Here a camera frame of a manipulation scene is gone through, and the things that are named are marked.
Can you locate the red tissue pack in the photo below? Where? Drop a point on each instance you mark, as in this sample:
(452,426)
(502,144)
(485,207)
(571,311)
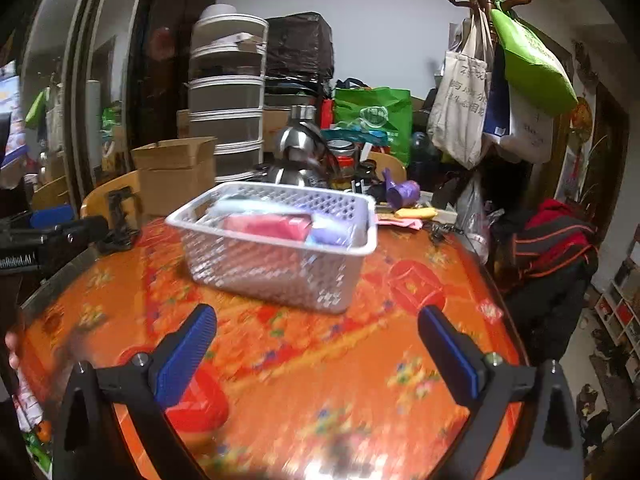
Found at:
(265,226)

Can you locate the person's left hand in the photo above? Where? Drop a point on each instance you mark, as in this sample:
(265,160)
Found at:
(12,352)

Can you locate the bright green hanging bag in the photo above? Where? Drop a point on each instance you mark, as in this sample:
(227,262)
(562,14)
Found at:
(535,60)

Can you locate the green shopping bag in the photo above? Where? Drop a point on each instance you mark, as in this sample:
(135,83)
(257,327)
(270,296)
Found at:
(390,110)

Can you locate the yellow cloth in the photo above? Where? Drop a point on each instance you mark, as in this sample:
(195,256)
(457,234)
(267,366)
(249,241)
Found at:
(415,213)

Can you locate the mirrored wardrobe door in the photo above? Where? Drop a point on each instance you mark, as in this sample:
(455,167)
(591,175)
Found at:
(80,60)

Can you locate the purple tissue pack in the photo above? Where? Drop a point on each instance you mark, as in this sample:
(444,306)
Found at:
(327,235)

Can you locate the white cube shelf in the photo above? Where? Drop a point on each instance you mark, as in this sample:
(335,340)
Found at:
(622,295)

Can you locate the black plastic wrapped box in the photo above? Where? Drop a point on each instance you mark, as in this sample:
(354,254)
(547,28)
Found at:
(300,45)

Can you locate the wooden chair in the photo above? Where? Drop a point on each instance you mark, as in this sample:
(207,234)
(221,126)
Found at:
(387,162)
(100,200)

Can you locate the stacked clear plastic drawers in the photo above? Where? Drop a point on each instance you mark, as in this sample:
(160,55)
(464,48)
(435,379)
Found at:
(227,100)

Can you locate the stainless steel kettle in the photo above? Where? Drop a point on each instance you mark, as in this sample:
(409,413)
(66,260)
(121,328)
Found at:
(295,145)

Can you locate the white perforated plastic basket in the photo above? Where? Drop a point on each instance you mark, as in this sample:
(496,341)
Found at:
(280,270)

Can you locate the beige canvas tote bag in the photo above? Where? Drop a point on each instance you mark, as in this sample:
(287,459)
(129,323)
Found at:
(460,105)

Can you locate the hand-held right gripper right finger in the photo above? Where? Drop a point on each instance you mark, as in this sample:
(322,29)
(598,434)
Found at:
(447,355)

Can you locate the open cardboard box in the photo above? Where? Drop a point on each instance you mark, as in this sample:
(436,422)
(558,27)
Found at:
(175,180)

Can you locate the glass jar with red lid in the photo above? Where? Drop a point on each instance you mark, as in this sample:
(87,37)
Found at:
(344,165)

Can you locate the red soft packet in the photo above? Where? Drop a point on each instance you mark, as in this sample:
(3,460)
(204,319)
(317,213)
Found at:
(200,405)

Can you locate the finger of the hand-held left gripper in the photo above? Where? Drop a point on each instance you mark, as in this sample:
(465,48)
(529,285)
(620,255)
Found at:
(52,216)
(82,232)

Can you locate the clear plastic bag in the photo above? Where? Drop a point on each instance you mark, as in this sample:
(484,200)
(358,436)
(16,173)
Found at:
(472,215)

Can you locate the light blue tissue pack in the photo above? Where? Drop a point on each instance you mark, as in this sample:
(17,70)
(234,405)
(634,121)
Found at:
(240,206)

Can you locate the blue white hanging bag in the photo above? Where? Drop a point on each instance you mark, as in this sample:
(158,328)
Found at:
(515,125)

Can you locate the bunch of keys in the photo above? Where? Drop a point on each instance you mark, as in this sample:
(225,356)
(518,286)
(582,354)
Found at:
(440,233)

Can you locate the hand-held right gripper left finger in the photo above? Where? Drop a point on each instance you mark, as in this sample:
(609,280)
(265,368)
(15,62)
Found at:
(185,355)

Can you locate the purple plastic scoop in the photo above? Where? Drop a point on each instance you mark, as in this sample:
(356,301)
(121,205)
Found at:
(402,192)

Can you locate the black phone clamp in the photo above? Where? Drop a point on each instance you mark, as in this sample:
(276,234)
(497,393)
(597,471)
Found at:
(117,220)

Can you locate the pink paper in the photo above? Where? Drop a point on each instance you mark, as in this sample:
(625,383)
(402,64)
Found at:
(400,221)

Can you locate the red black striped jacket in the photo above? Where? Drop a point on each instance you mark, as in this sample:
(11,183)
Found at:
(555,240)

